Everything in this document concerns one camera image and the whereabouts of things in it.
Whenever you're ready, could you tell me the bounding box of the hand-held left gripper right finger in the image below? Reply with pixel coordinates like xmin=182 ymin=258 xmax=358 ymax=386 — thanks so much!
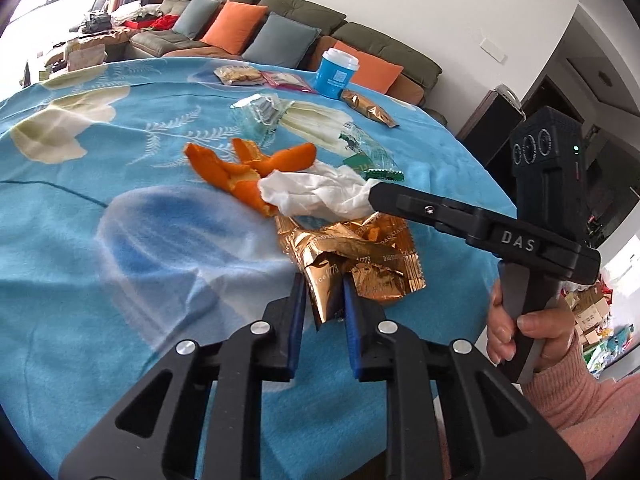
xmin=343 ymin=280 xmax=587 ymax=480

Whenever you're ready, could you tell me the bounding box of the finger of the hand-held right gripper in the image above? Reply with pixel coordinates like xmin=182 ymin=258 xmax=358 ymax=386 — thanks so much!
xmin=369 ymin=181 xmax=481 ymax=246

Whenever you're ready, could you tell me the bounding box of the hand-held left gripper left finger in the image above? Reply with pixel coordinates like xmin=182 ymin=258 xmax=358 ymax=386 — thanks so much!
xmin=59 ymin=274 xmax=307 ymax=480

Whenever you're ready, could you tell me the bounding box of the clear wrapper with green print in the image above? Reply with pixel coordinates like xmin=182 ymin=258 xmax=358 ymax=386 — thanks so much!
xmin=337 ymin=125 xmax=405 ymax=182

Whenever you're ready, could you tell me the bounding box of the large gold snack wrapper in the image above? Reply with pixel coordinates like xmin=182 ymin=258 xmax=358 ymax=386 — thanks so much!
xmin=275 ymin=210 xmax=428 ymax=333

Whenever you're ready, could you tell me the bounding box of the white tissue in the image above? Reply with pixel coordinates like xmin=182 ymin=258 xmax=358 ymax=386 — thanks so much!
xmin=257 ymin=162 xmax=376 ymax=221

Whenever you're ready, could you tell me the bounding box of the orange peel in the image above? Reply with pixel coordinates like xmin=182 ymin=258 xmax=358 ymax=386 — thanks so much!
xmin=184 ymin=137 xmax=318 ymax=218

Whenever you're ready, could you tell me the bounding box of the person's right forearm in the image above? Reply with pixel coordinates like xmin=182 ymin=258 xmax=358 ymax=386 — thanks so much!
xmin=520 ymin=330 xmax=640 ymax=480

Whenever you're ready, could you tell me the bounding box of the person's right hand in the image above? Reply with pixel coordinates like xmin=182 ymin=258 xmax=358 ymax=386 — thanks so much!
xmin=487 ymin=280 xmax=576 ymax=368

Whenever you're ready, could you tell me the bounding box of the pile of cardboard boxes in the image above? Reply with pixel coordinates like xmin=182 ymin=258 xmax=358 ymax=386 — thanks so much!
xmin=565 ymin=255 xmax=640 ymax=378

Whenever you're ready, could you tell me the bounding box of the black cabinet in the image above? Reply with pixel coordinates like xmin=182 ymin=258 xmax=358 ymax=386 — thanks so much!
xmin=457 ymin=85 xmax=526 ymax=181

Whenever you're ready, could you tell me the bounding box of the small gold snack packet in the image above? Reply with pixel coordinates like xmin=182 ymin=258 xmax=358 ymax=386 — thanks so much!
xmin=341 ymin=89 xmax=399 ymax=128

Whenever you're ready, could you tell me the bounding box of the orange cushion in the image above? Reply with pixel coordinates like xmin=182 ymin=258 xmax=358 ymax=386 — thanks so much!
xmin=320 ymin=40 xmax=405 ymax=96
xmin=200 ymin=0 xmax=268 ymax=56

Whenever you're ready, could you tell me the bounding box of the blue cup with white lid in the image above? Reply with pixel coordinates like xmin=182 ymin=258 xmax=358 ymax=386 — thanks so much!
xmin=314 ymin=49 xmax=361 ymax=100

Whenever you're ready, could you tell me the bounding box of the pink snack packet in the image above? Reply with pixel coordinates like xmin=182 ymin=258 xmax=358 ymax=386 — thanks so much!
xmin=261 ymin=71 xmax=317 ymax=95

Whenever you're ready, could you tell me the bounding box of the clear striped plastic wrapper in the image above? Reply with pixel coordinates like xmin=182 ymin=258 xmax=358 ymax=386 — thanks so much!
xmin=230 ymin=94 xmax=296 ymax=133

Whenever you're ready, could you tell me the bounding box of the blue floral blanket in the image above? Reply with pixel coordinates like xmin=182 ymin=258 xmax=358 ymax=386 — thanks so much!
xmin=0 ymin=57 xmax=518 ymax=480

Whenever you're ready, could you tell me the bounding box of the grey-blue cushion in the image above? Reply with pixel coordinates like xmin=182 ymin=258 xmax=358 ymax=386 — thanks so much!
xmin=172 ymin=0 xmax=222 ymax=41
xmin=241 ymin=12 xmax=321 ymax=68

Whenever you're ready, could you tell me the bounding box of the clear nut snack packet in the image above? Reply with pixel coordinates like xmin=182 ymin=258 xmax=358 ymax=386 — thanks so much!
xmin=214 ymin=65 xmax=263 ymax=86

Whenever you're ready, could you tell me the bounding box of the green sofa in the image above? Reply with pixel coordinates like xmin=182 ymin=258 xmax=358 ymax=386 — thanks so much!
xmin=122 ymin=0 xmax=448 ymax=126

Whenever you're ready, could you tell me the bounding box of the white clothes pile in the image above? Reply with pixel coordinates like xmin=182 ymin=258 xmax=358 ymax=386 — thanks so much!
xmin=115 ymin=2 xmax=161 ymax=23

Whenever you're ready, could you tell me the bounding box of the black bag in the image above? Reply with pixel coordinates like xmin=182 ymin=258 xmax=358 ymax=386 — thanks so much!
xmin=82 ymin=10 xmax=111 ymax=33

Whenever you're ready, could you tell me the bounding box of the white wall plate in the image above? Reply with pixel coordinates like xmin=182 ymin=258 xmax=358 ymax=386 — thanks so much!
xmin=480 ymin=37 xmax=506 ymax=61

